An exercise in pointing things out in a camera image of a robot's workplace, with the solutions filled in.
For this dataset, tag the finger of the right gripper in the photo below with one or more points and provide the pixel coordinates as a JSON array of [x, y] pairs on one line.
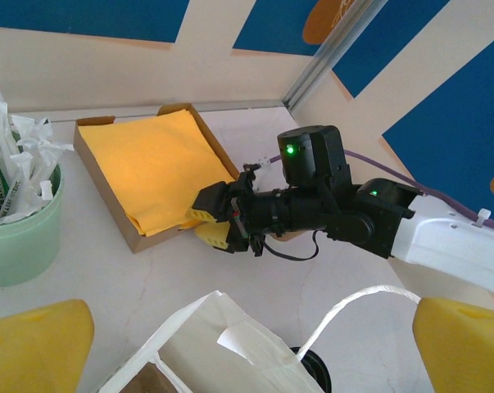
[[216, 237], [211, 200]]

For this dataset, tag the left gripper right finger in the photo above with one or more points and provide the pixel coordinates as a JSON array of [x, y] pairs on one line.
[[468, 352]]

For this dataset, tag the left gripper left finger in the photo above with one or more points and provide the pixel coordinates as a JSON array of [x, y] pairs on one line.
[[33, 352]]

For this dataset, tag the yellow paper napkins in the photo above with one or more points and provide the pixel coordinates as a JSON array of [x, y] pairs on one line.
[[148, 163]]

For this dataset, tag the white flower print paper bag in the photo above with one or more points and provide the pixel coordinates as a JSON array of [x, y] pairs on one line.
[[214, 327]]

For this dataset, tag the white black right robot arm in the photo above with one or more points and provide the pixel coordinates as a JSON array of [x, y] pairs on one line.
[[455, 245]]

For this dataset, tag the mint green utensil cup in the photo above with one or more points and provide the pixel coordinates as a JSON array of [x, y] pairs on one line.
[[21, 249]]

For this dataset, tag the cardboard napkin box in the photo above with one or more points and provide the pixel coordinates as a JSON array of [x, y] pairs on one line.
[[107, 190]]

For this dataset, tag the black plastic cup lid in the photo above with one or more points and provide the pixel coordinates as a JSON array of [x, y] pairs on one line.
[[316, 368]]

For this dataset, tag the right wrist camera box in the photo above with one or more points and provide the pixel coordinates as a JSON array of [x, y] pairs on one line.
[[250, 178]]

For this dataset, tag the aluminium frame post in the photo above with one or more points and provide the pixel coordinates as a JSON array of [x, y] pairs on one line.
[[332, 49]]

